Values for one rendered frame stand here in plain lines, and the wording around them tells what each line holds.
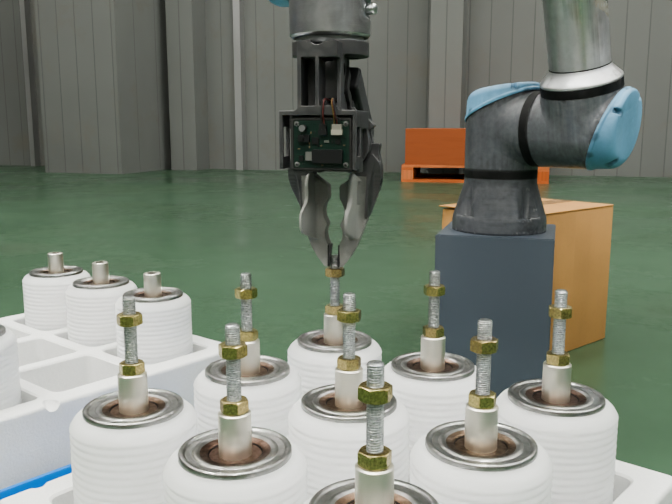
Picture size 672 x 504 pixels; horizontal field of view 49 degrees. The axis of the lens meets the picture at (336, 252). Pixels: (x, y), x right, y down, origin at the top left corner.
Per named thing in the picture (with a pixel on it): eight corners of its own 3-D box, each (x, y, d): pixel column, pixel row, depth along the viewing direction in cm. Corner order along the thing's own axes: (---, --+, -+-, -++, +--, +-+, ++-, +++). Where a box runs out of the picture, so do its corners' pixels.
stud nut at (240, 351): (231, 362, 47) (230, 349, 47) (212, 357, 48) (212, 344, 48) (252, 354, 48) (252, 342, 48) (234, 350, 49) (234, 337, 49)
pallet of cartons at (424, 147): (550, 177, 672) (552, 128, 664) (548, 185, 585) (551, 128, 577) (412, 174, 708) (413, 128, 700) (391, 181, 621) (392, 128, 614)
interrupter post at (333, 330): (318, 344, 75) (318, 312, 74) (336, 340, 76) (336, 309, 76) (332, 349, 73) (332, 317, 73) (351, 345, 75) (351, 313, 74)
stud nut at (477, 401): (462, 403, 50) (463, 391, 50) (479, 397, 51) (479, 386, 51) (485, 412, 49) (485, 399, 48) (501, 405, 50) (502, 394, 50)
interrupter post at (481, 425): (456, 451, 50) (457, 405, 50) (472, 440, 52) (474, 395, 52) (488, 461, 49) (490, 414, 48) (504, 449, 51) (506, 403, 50)
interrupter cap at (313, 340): (282, 342, 75) (282, 336, 75) (340, 330, 80) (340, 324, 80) (327, 361, 70) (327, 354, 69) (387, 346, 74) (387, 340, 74)
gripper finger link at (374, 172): (334, 218, 72) (330, 128, 70) (338, 216, 73) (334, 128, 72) (381, 218, 71) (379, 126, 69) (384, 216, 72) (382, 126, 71)
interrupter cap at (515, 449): (404, 454, 50) (404, 444, 50) (458, 419, 56) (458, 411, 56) (507, 487, 45) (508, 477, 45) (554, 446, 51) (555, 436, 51)
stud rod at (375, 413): (368, 485, 42) (369, 358, 41) (385, 488, 42) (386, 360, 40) (363, 493, 41) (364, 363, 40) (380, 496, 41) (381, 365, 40)
